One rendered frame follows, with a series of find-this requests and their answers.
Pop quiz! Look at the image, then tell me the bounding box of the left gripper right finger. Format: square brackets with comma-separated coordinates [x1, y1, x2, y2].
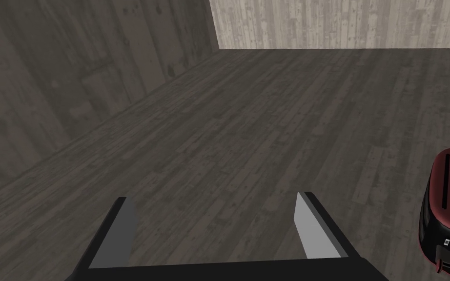
[293, 191, 361, 260]

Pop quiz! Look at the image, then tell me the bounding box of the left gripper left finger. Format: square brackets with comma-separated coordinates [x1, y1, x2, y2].
[86, 197, 138, 270]

